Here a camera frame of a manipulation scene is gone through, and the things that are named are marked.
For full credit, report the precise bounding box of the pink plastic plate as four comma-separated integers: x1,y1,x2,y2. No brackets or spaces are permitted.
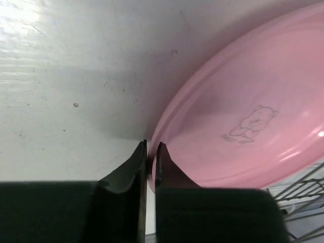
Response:
148,3,323,188

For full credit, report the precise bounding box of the black wire dish rack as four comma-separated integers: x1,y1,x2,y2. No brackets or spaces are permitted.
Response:
265,161,323,242

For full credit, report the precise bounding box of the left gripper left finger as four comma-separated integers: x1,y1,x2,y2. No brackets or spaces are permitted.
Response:
1,141,147,242

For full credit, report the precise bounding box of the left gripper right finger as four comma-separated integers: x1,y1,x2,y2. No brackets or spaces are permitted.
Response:
155,143,290,243

